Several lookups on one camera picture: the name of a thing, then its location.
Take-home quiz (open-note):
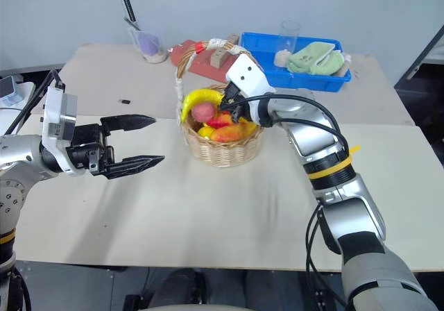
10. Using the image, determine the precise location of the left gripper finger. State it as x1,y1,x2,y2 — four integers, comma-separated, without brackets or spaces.
100,114,157,133
102,155,166,180

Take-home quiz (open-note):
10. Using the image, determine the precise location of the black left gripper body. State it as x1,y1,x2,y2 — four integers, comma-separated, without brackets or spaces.
65,123,116,176

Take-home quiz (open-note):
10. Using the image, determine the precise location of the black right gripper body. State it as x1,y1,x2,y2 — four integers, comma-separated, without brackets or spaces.
219,83,246,115

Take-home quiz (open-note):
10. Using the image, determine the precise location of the red fruit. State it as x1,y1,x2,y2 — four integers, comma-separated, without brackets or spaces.
207,112,234,129

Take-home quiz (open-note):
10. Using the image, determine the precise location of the orange yellow mango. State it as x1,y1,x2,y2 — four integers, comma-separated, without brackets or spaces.
210,121,259,144

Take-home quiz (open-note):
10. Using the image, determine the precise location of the pink peach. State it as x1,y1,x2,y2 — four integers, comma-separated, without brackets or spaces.
191,102,218,124

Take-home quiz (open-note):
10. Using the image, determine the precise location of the yellow banana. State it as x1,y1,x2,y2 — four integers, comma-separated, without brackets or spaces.
180,88,225,124

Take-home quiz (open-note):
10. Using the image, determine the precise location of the red brown flat board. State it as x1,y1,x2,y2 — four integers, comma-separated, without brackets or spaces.
169,39,241,83

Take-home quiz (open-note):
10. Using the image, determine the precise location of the blue plastic bin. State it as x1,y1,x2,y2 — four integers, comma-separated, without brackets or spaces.
239,31,352,93

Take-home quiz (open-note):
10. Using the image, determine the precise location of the beige lump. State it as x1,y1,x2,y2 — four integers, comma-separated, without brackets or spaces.
273,49,292,67

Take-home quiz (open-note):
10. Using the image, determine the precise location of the clear cup with purple contents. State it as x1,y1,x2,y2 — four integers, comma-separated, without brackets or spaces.
128,26,168,64

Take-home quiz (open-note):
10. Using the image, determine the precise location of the clear drinking glass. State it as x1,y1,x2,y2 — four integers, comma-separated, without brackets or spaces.
275,19,301,67

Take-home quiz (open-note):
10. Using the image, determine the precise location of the green folded towel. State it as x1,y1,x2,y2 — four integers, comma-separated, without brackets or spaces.
287,41,345,76

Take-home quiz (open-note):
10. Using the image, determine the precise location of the white device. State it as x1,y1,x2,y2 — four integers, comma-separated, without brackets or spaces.
0,74,37,109

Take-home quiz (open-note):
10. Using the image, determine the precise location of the yellow zip tie band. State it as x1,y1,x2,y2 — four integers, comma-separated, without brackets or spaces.
306,144,362,180

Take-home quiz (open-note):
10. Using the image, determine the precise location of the dark rounded shape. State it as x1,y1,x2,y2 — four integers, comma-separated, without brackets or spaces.
151,268,206,307

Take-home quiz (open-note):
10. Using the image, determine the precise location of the dark furniture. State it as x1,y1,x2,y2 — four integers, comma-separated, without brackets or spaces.
393,22,444,147

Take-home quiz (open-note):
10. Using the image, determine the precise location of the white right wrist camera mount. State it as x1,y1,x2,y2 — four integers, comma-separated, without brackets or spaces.
225,53,277,126

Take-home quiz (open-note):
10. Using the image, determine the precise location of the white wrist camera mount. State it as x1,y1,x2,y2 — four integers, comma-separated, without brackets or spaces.
225,53,277,126
40,85,86,177

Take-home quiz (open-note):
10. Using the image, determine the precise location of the wicker basket with handle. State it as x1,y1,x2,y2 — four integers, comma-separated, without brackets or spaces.
174,39,266,168

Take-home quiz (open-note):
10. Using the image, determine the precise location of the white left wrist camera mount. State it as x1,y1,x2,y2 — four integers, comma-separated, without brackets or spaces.
40,85,86,177

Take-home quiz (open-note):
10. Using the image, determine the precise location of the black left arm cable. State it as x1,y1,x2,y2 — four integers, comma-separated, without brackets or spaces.
3,69,66,135

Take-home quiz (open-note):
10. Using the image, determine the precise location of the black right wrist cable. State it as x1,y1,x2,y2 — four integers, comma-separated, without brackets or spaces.
239,94,351,161

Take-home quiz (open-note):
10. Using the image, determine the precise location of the black right elbow cable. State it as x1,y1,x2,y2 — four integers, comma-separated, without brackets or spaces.
304,203,348,310

